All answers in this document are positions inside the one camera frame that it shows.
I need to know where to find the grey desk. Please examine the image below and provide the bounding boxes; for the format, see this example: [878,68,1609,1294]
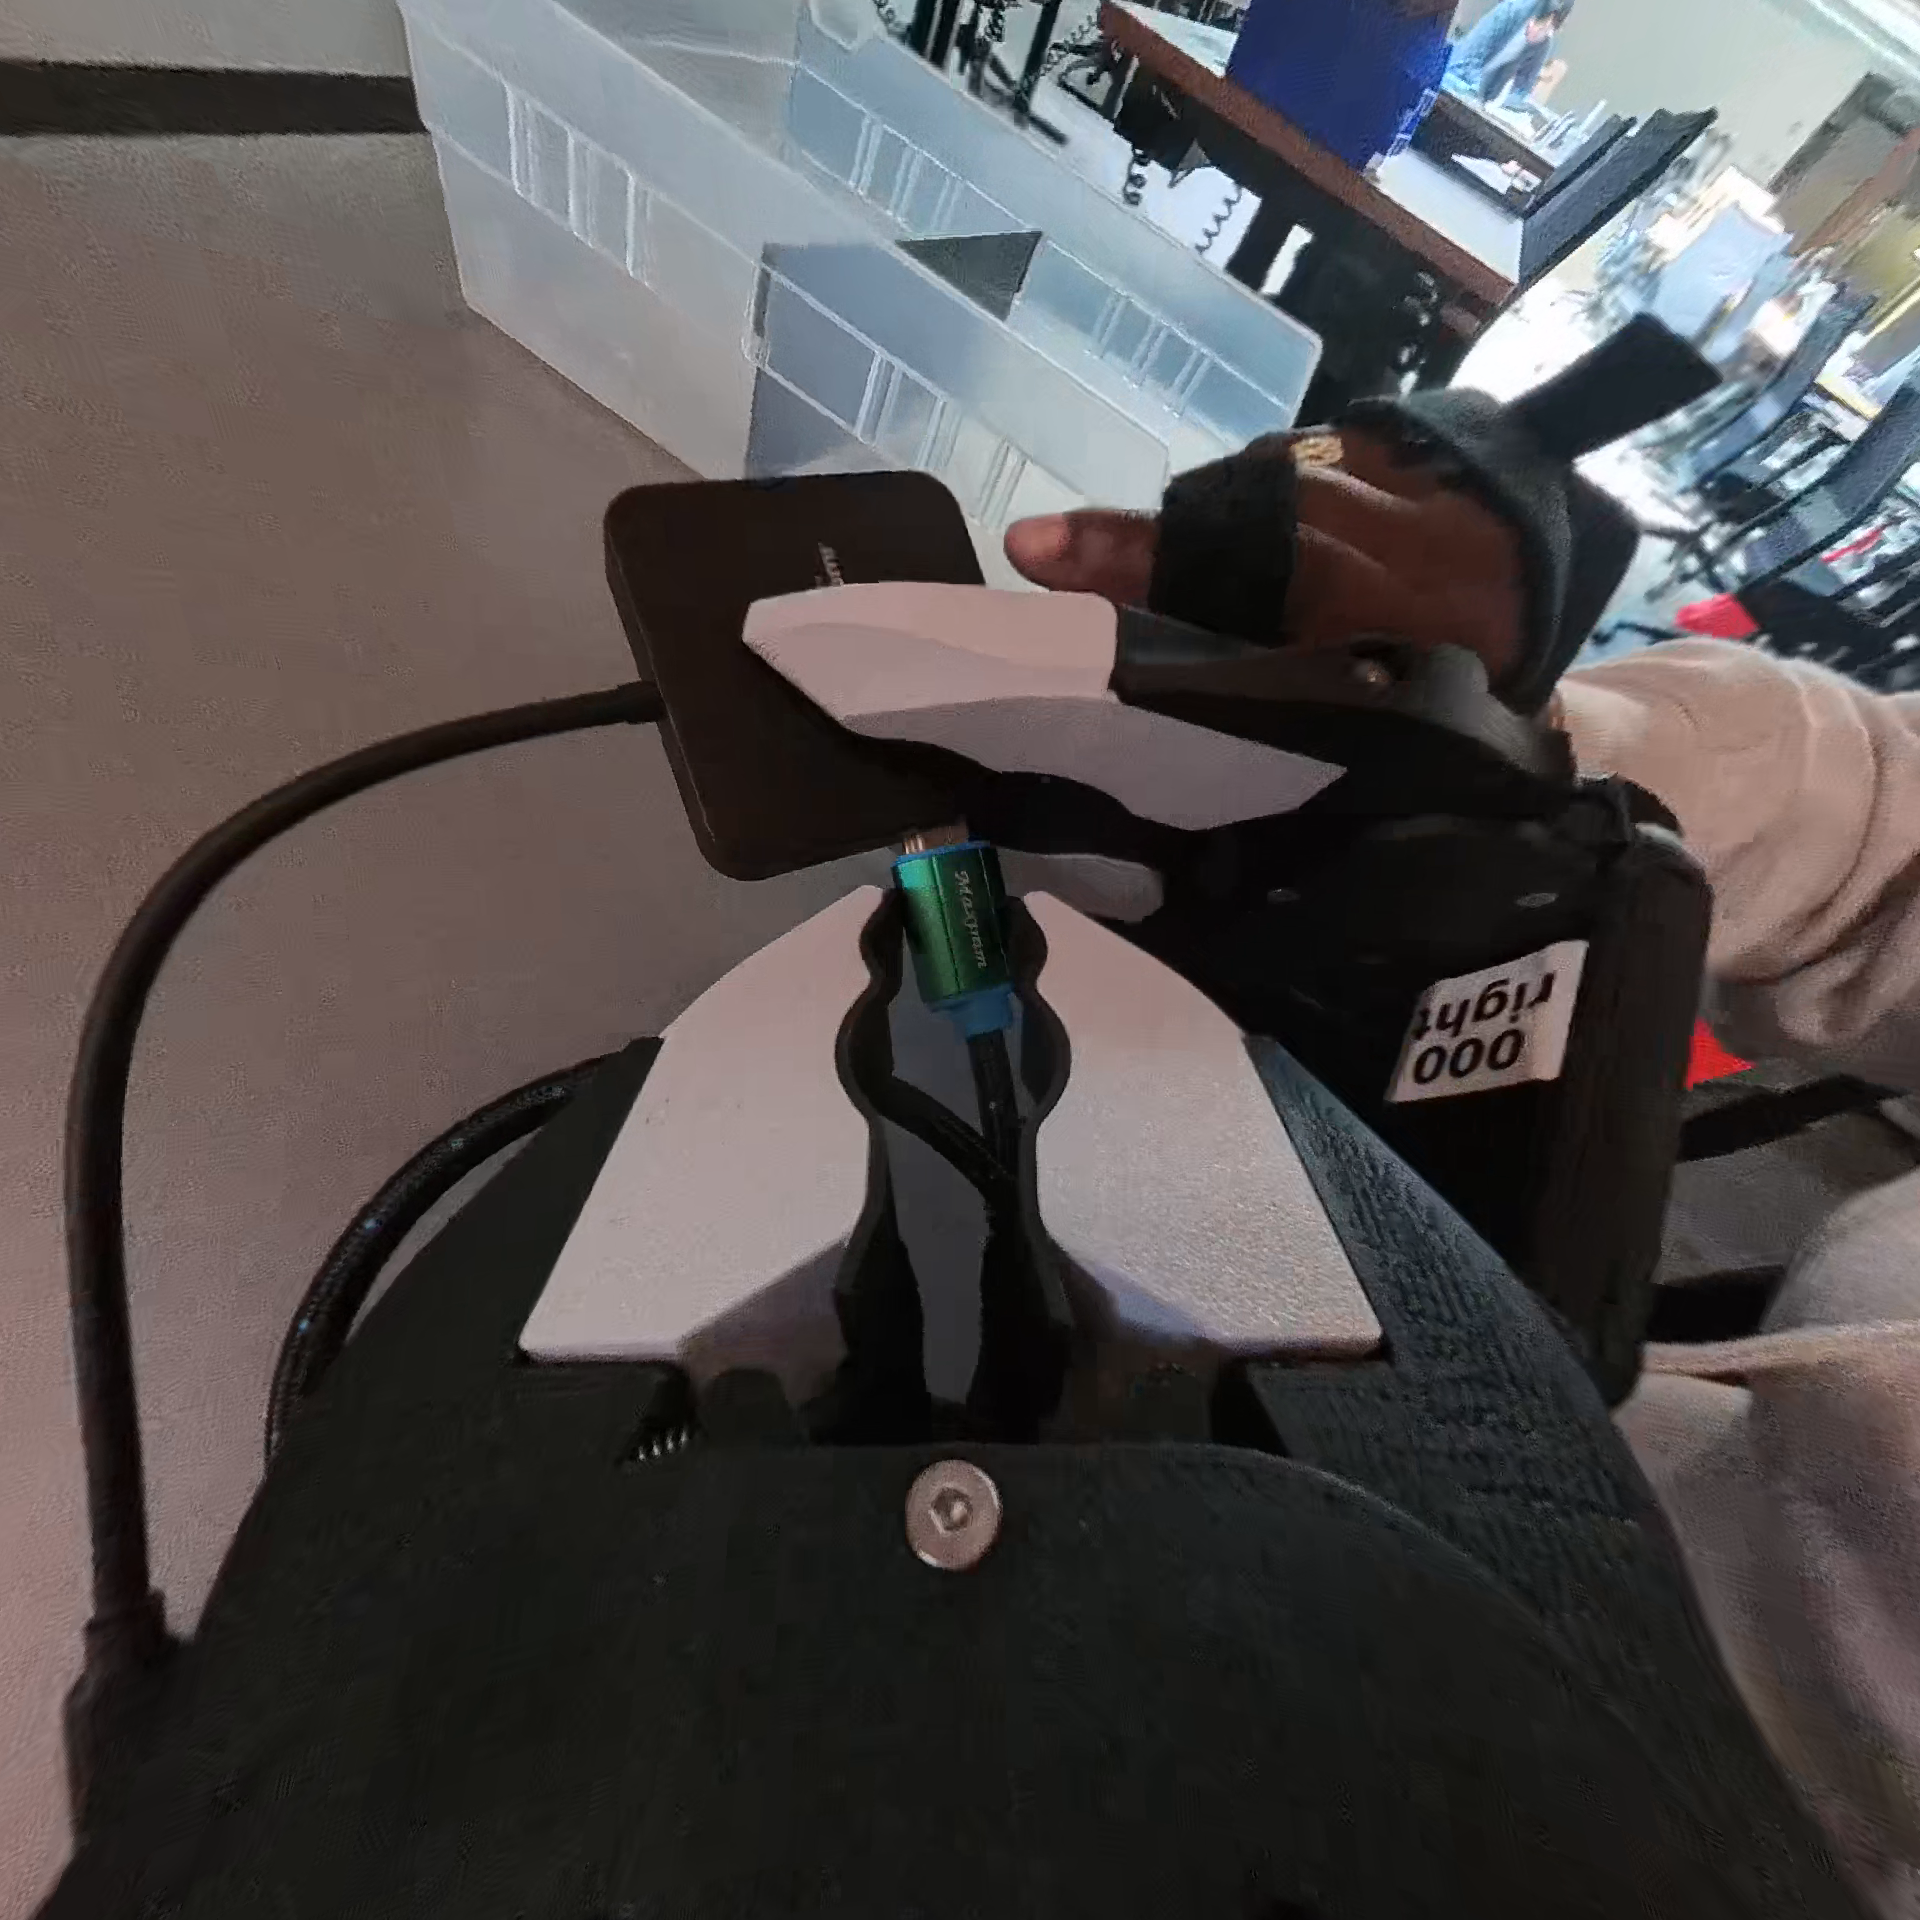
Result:
[0,60,1360,1900]

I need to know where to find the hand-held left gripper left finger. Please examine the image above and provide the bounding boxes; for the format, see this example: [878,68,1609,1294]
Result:
[513,883,934,1445]

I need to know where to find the blue plastic bin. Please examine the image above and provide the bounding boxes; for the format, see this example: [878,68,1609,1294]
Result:
[1222,0,1460,171]

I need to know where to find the smooth black hub cable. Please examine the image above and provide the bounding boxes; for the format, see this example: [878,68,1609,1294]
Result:
[59,681,665,1690]

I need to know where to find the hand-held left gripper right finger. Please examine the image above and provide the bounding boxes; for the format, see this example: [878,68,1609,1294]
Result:
[964,892,1385,1420]

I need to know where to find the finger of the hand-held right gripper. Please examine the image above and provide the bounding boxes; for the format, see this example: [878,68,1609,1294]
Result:
[742,584,1345,830]
[982,837,1168,921]

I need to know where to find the black braided cable green plugs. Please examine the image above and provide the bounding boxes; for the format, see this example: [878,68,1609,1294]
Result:
[267,824,1056,1449]

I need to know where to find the clear plastic bin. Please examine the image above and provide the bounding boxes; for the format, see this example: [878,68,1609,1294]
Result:
[392,0,1325,524]

